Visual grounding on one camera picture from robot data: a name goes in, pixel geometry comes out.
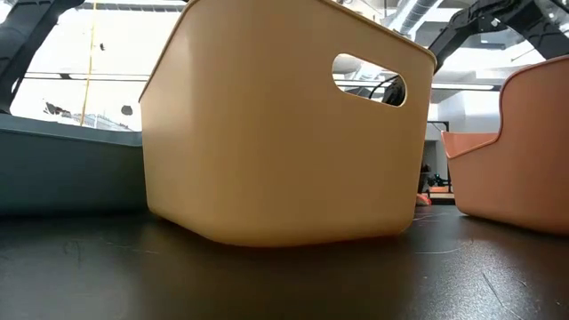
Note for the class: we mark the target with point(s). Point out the pale yellow-orange plastic bin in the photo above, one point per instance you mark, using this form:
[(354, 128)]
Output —
[(275, 146)]

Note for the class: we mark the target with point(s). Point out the orange plastic bin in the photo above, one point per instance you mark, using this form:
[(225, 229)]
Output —
[(515, 178)]

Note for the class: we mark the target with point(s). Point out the blue-grey plastic bin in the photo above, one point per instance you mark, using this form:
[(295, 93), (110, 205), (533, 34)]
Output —
[(66, 169)]

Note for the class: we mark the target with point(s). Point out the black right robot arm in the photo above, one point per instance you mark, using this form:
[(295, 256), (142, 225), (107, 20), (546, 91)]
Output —
[(498, 18)]

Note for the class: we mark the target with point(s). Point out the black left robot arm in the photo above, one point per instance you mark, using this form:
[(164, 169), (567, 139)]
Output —
[(20, 40)]

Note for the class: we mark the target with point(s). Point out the orange candy packet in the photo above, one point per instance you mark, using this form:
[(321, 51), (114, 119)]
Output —
[(422, 200)]

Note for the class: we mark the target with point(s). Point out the thin yellow vertical line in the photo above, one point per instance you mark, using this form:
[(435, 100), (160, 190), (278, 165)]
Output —
[(89, 66)]

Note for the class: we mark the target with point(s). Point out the silver ceiling duct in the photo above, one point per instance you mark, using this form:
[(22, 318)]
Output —
[(411, 15)]

